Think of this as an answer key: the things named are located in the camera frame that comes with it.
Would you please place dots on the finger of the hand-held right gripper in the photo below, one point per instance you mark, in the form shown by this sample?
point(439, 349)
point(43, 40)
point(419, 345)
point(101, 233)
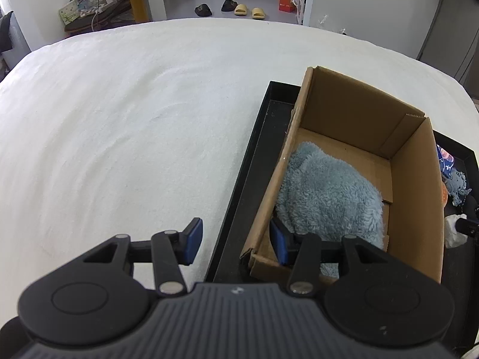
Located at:
point(469, 226)

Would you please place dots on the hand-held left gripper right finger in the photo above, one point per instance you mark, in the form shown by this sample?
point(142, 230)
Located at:
point(278, 243)

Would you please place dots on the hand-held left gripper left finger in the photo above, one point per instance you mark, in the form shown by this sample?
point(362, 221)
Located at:
point(192, 241)

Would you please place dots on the white soft item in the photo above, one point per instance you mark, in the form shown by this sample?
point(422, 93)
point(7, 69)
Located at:
point(452, 232)

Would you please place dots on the orange burger toy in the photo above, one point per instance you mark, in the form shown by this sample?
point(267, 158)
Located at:
point(444, 194)

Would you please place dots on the blue-grey octopus plush toy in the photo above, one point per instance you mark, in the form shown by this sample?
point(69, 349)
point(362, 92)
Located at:
point(456, 183)

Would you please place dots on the brown cardboard box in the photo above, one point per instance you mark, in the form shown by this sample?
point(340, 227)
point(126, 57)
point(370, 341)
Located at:
point(415, 202)

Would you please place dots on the blue printed tissue pack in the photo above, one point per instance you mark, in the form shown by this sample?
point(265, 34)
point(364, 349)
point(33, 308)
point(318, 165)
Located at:
point(445, 162)

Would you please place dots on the blue-grey fluffy cloth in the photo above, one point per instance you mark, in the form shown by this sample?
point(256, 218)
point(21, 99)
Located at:
point(329, 194)

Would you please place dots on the black rectangular tray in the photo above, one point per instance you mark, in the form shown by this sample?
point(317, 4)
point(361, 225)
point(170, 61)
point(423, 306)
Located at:
point(254, 172)

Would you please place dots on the black slipper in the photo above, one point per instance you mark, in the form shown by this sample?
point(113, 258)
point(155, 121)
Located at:
point(203, 9)
point(228, 5)

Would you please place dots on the pile of household clutter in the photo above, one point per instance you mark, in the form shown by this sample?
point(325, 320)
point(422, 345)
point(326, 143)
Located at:
point(93, 3)

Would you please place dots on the dark cloth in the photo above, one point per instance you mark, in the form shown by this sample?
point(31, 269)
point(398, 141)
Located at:
point(5, 30)

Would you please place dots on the grey wall pipe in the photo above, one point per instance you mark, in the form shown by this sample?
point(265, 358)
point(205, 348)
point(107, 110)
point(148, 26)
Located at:
point(434, 11)

